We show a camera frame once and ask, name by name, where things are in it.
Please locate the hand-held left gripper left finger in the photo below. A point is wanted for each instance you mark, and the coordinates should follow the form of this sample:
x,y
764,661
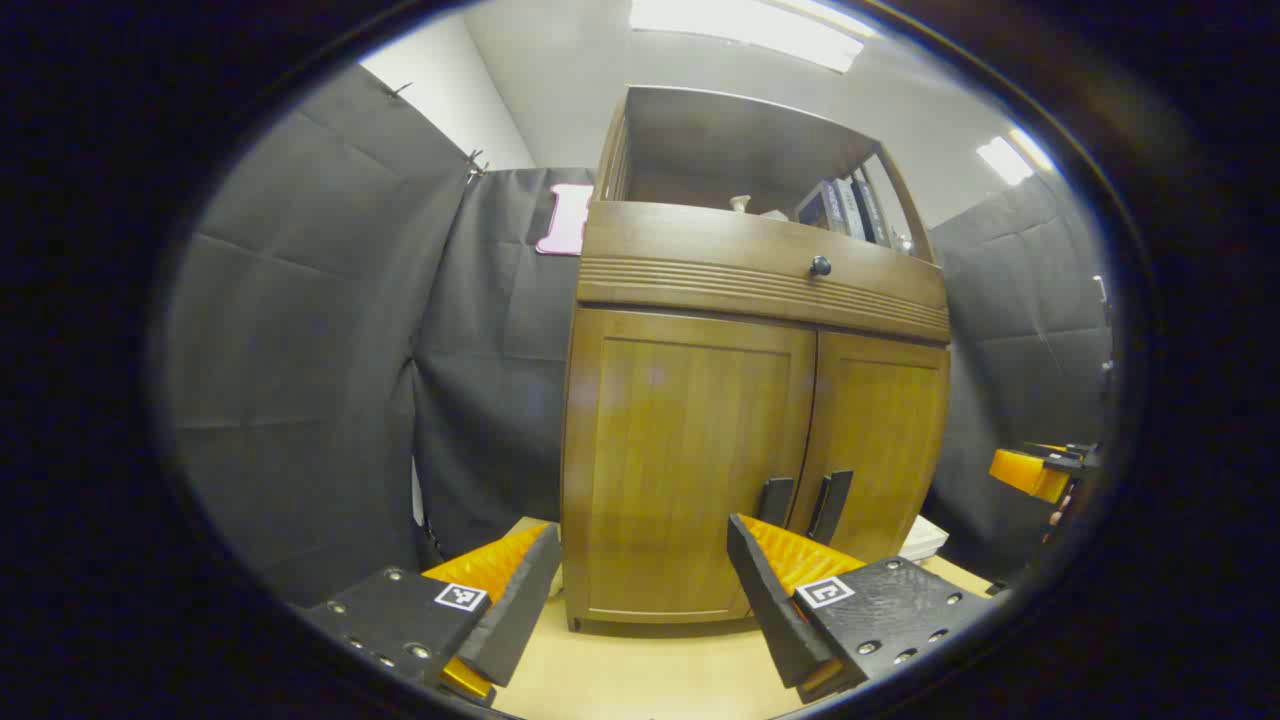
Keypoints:
x,y
520,610

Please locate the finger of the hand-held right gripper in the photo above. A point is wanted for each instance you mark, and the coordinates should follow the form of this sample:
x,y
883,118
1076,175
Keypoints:
x,y
1030,470

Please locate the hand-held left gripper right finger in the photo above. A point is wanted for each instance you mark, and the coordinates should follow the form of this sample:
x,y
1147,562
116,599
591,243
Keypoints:
x,y
765,600

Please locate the wooden shoe cabinet door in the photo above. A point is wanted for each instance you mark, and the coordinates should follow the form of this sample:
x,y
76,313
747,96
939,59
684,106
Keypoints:
x,y
690,460
885,440

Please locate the wooden double-door shoe cabinet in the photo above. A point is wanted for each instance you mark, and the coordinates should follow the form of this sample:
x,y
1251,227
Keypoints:
x,y
720,140

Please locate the wooden cabinet drawer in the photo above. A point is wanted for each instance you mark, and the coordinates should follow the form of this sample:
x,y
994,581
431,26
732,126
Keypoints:
x,y
690,250

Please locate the ceiling light panel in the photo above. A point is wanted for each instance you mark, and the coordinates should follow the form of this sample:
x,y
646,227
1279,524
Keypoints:
x,y
745,28
1010,158

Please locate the black round drawer knob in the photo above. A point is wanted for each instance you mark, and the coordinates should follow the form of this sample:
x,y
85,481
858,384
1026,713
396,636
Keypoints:
x,y
820,265

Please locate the dark book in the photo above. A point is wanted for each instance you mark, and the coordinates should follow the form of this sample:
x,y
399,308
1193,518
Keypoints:
x,y
872,210
818,207

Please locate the pale spine book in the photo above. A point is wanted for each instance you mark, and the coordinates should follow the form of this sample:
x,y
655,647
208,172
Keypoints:
x,y
848,207

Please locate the black backdrop cloth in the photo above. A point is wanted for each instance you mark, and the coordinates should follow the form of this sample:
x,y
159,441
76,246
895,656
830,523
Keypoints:
x,y
300,350

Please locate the small white ornament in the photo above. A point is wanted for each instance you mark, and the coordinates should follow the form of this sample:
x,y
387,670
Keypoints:
x,y
740,203

